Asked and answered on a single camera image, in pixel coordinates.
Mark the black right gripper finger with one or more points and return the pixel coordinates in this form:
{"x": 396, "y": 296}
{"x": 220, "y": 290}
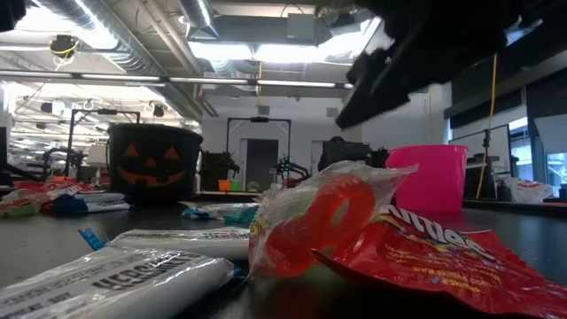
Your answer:
{"x": 372, "y": 68}
{"x": 381, "y": 104}

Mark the red Skittles packet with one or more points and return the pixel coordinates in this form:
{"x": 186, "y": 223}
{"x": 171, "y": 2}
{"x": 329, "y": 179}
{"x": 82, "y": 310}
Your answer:
{"x": 40, "y": 186}
{"x": 443, "y": 266}

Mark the white Hershey's bar blue ends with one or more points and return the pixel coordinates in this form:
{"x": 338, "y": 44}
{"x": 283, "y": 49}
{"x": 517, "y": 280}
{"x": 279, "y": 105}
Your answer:
{"x": 186, "y": 241}
{"x": 208, "y": 208}
{"x": 111, "y": 283}
{"x": 97, "y": 206}

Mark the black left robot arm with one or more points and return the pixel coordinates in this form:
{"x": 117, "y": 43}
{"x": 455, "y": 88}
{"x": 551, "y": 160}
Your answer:
{"x": 9, "y": 11}

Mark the person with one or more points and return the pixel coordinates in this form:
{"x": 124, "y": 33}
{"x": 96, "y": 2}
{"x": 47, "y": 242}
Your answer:
{"x": 337, "y": 139}

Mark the black cabinet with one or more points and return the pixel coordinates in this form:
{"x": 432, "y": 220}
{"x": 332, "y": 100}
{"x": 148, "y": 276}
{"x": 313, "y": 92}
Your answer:
{"x": 345, "y": 153}

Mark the pink plastic bucket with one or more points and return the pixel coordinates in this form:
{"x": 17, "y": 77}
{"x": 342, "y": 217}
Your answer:
{"x": 438, "y": 177}

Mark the small robot with green lights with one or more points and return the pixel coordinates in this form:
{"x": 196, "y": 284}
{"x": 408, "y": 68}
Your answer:
{"x": 290, "y": 169}

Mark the black tripod stand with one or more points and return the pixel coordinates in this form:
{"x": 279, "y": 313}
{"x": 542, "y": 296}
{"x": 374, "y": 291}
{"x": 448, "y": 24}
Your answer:
{"x": 486, "y": 150}

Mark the dark grey door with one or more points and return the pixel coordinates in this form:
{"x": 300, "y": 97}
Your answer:
{"x": 261, "y": 164}

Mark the ceiling light strip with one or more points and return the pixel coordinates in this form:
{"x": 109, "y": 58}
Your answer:
{"x": 208, "y": 80}

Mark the green bin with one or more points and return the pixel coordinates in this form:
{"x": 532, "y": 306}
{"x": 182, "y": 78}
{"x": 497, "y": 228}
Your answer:
{"x": 236, "y": 186}

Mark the white plastic bag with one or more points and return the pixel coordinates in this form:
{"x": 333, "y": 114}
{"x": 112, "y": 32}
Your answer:
{"x": 527, "y": 191}

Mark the orange bin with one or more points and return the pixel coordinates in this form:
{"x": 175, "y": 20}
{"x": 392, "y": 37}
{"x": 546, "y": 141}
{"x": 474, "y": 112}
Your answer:
{"x": 224, "y": 185}

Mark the black jack-o'-lantern bucket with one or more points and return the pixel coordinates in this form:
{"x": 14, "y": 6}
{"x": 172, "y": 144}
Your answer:
{"x": 186, "y": 155}

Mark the rectangular metal ceiling duct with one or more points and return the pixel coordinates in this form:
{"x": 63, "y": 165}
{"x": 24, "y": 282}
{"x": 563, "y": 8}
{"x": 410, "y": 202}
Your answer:
{"x": 305, "y": 26}

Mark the black gantry frame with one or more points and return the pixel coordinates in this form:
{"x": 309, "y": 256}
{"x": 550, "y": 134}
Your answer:
{"x": 259, "y": 119}
{"x": 106, "y": 111}

